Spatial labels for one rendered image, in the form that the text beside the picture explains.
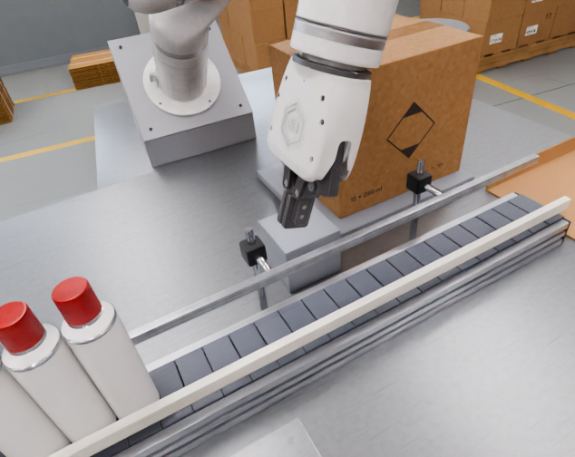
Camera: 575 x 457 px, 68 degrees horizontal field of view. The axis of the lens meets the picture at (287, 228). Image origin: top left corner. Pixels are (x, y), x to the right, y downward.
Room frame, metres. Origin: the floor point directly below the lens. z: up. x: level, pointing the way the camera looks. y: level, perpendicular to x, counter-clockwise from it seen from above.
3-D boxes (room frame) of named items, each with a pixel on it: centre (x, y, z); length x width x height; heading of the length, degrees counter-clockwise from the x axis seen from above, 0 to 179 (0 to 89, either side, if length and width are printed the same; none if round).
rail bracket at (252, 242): (0.44, 0.04, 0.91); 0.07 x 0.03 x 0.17; 24
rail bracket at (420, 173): (0.56, -0.23, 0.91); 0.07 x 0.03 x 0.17; 24
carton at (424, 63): (0.80, -0.19, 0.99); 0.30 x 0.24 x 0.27; 113
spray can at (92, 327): (0.28, 0.20, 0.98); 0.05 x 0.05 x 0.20
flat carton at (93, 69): (4.58, 1.64, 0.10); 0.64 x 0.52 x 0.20; 104
